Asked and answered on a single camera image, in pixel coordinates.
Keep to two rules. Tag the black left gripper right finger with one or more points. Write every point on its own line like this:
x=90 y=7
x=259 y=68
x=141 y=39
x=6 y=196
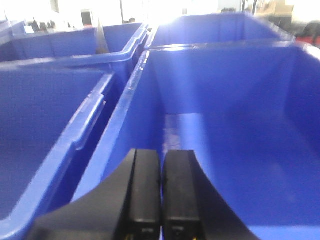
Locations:
x=192 y=207

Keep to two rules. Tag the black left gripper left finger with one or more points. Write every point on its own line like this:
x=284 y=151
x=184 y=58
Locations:
x=125 y=206

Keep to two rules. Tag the blue target bin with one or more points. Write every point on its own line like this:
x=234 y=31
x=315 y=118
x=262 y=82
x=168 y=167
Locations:
x=251 y=114

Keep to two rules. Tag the blue neighbouring bin left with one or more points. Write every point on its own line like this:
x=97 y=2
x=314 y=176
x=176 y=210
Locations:
x=50 y=123

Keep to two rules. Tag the blue bin rear left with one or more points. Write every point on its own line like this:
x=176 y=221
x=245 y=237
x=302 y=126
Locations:
x=77 y=49

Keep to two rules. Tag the blue bin rear right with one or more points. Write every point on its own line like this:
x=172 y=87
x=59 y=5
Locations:
x=215 y=28

